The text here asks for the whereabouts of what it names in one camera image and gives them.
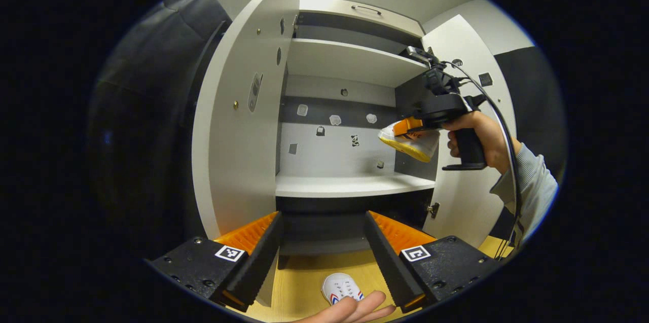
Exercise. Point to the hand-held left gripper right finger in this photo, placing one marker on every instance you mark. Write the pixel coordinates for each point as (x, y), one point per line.
(388, 262)

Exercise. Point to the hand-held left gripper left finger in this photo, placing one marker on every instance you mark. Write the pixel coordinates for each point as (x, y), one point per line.
(258, 267)

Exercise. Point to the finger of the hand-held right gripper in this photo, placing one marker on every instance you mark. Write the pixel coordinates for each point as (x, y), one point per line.
(406, 127)

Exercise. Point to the white striped sneaker shoe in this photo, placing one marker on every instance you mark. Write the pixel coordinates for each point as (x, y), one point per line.
(413, 149)
(339, 285)

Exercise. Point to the white shoe cabinet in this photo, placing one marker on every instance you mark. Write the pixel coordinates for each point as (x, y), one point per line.
(329, 155)

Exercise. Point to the white shoe cabinet door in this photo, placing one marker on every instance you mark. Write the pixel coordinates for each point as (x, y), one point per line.
(228, 150)
(466, 201)

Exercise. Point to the white cabinet shelf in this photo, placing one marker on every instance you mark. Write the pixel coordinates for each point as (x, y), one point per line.
(345, 62)
(350, 185)

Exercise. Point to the cream cabinet drawer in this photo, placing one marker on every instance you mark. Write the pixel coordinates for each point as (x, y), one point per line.
(329, 8)

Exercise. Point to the black backdrop cloth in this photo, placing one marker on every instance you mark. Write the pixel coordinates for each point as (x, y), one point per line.
(147, 135)

